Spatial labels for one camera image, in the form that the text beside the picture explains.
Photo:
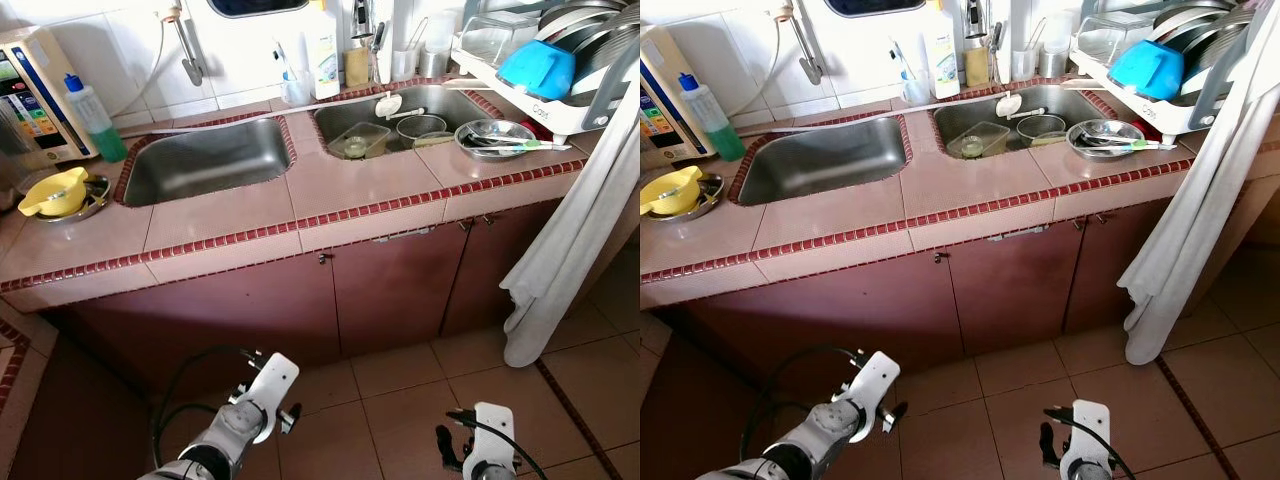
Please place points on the steel cup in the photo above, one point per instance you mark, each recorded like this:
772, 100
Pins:
1053, 63
433, 63

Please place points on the grey wall faucet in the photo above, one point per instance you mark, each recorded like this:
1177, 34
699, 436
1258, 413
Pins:
808, 55
190, 55

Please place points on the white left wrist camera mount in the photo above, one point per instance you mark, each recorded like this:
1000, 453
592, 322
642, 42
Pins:
872, 385
272, 385

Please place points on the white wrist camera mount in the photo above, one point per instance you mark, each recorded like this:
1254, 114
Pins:
495, 430
272, 385
872, 385
1088, 430

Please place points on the green dish soap bottle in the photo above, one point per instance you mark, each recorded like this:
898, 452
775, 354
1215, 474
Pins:
725, 140
105, 140

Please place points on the white plastic cup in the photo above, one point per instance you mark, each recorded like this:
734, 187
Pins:
405, 65
1025, 65

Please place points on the blue white toothbrush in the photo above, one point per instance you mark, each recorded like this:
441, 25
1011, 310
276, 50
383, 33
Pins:
902, 62
283, 62

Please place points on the clear plastic container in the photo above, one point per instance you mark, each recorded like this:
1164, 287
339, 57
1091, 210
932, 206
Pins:
360, 142
978, 142

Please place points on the dark blue tray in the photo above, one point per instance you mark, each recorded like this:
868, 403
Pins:
878, 6
260, 6

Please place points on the white dish rack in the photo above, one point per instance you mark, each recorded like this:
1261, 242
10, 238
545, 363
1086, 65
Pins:
1170, 115
560, 115

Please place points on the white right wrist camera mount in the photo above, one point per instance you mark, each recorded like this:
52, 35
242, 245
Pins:
1088, 430
495, 430

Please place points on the translucent plastic cup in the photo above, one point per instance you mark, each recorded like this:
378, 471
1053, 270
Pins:
296, 92
916, 92

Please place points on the chrome faucet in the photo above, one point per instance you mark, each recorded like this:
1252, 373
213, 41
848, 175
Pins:
362, 20
978, 20

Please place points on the shallow steel dish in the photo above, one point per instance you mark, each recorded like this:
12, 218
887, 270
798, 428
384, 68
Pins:
495, 128
1105, 128

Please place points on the clear plastic box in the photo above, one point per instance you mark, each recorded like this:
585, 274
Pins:
495, 40
1108, 40

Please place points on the blue plastic bowl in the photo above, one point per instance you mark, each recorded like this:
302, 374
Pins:
1145, 72
535, 72

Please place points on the small steel sink basin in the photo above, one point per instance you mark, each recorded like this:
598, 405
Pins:
965, 110
345, 110

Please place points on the dark red cabinet door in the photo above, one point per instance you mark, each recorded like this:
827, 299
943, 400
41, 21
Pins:
200, 310
490, 260
820, 310
400, 285
1105, 260
1015, 285

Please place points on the beige water ionizer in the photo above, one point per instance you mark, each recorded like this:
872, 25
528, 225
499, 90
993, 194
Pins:
45, 70
665, 75

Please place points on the yellow plastic bowl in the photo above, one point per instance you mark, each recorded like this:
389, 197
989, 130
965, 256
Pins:
670, 195
55, 195

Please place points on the white detergent bottle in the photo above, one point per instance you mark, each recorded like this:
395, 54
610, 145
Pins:
323, 60
943, 60

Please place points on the large steel sink basin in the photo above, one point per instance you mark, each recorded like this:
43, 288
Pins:
205, 160
825, 160

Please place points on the round steel plate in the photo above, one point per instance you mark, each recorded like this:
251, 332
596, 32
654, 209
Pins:
98, 195
712, 195

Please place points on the grey round plate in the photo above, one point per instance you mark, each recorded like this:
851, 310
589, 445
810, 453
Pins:
1200, 30
590, 30

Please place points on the thin white tube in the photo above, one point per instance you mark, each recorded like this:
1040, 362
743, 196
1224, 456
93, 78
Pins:
148, 78
768, 78

